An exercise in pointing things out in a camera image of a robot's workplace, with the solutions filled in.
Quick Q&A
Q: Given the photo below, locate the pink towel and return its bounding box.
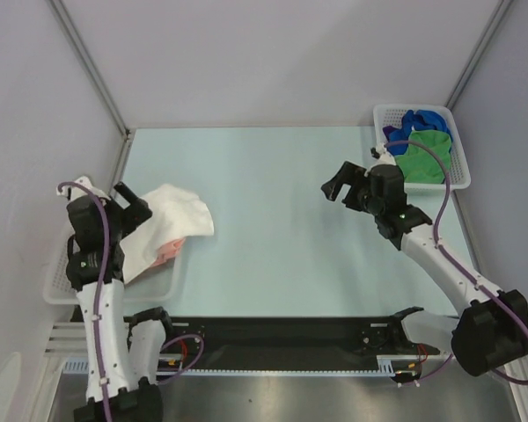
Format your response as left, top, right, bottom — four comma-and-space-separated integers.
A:
151, 238, 186, 267

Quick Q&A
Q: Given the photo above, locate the white towel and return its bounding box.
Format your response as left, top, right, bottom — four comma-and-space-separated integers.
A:
121, 184, 215, 284

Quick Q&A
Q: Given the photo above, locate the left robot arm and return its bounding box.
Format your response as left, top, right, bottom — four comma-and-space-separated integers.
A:
57, 182, 176, 421

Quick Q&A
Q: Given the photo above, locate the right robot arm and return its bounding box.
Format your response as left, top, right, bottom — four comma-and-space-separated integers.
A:
321, 162, 528, 376

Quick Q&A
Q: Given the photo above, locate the white basket with towels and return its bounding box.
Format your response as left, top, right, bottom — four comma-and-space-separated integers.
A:
373, 104, 471, 193

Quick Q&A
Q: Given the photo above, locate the green towel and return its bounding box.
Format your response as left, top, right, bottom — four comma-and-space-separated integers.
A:
395, 130, 452, 185

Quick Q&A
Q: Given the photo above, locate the blue towel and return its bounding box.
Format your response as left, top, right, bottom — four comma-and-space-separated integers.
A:
383, 109, 453, 156

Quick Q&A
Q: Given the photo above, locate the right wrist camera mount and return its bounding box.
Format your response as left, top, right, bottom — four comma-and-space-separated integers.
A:
370, 146, 396, 166

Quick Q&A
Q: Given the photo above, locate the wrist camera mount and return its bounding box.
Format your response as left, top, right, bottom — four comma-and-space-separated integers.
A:
370, 146, 396, 166
55, 176, 108, 202

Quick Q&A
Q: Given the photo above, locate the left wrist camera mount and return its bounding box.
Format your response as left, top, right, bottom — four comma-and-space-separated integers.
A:
55, 176, 108, 202

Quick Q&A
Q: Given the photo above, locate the aluminium rail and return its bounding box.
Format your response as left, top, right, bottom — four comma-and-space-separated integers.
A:
45, 322, 87, 357

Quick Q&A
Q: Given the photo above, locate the grey slotted cable duct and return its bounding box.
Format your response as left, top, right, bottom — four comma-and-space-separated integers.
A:
62, 357, 89, 375

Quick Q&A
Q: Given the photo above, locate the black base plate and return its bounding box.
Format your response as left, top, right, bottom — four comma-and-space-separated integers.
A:
70, 307, 458, 373

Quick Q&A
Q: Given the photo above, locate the left aluminium frame post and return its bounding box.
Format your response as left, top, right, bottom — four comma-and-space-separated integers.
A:
46, 0, 129, 139

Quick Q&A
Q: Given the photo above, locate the aluminium frame post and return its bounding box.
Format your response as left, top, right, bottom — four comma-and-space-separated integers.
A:
445, 0, 517, 110
46, 0, 129, 139

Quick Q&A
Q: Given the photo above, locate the right aluminium frame post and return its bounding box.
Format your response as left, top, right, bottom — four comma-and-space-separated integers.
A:
445, 0, 517, 110

